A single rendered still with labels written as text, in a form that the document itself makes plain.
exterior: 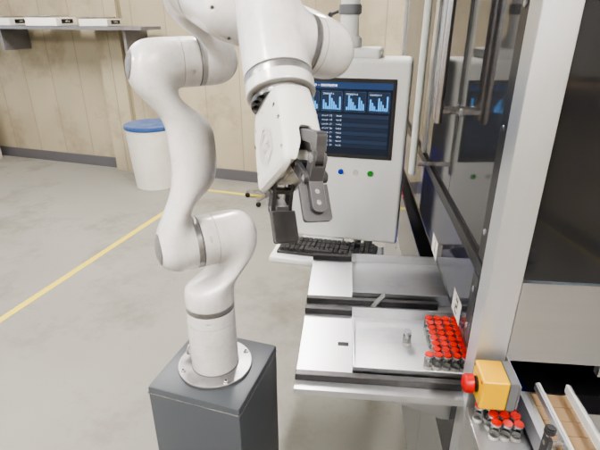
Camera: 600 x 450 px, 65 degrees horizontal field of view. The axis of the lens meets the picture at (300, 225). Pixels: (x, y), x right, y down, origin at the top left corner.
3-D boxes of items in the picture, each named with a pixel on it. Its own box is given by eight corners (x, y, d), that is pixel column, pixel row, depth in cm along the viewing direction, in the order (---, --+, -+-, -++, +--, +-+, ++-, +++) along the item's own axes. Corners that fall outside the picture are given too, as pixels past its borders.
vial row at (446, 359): (438, 329, 134) (440, 315, 132) (450, 372, 118) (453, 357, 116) (430, 328, 134) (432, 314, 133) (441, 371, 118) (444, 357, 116)
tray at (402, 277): (446, 266, 168) (448, 257, 167) (462, 307, 144) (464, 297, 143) (351, 262, 171) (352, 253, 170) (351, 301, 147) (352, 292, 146)
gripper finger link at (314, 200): (293, 162, 50) (302, 223, 48) (304, 150, 47) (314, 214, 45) (320, 162, 51) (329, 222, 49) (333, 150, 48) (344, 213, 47)
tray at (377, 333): (469, 322, 137) (470, 312, 136) (494, 387, 114) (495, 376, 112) (351, 316, 140) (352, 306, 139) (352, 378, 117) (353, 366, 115)
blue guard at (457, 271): (395, 141, 285) (398, 111, 278) (470, 346, 109) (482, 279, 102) (395, 141, 286) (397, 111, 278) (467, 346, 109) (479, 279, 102)
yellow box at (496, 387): (504, 387, 103) (510, 360, 100) (514, 412, 96) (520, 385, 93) (468, 384, 104) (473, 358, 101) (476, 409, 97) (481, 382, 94)
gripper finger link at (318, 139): (285, 135, 54) (291, 181, 53) (312, 105, 47) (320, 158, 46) (295, 136, 55) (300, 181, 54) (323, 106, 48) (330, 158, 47)
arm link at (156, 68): (236, 267, 108) (164, 285, 101) (219, 252, 118) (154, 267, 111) (211, 32, 93) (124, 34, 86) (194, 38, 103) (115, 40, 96)
